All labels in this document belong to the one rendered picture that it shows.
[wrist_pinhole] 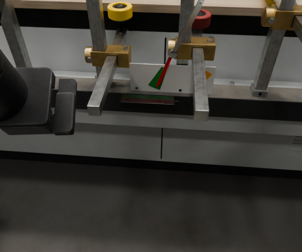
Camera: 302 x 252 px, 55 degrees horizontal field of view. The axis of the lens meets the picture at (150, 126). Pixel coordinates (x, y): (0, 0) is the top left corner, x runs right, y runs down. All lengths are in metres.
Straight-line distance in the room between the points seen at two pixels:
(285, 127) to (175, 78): 0.44
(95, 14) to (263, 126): 0.67
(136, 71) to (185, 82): 0.16
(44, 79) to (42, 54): 0.92
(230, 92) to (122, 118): 0.39
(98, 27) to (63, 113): 0.57
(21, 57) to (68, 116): 0.70
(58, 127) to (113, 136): 1.11
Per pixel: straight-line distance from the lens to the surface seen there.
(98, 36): 0.89
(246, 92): 0.99
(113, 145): 1.48
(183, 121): 1.05
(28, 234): 1.51
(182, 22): 0.84
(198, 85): 0.70
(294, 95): 1.03
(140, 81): 0.93
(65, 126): 0.32
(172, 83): 0.92
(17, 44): 0.99
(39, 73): 0.33
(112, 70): 0.83
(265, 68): 0.94
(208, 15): 0.95
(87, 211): 1.50
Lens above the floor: 1.25
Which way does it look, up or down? 42 degrees down
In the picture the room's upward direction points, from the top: straight up
